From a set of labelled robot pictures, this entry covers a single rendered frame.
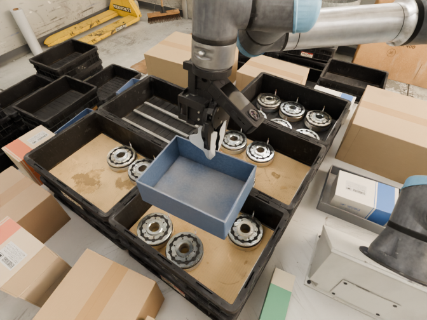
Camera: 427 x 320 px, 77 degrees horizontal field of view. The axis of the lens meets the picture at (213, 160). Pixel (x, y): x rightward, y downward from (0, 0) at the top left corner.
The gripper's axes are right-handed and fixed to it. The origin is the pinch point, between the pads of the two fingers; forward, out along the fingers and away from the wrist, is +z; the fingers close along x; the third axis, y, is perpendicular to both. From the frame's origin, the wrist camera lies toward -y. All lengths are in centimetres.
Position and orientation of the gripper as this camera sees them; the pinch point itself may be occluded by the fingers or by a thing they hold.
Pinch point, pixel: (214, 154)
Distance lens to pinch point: 59.8
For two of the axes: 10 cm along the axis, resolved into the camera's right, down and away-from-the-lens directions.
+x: -5.1, 5.5, -6.7
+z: -0.7, 7.4, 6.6
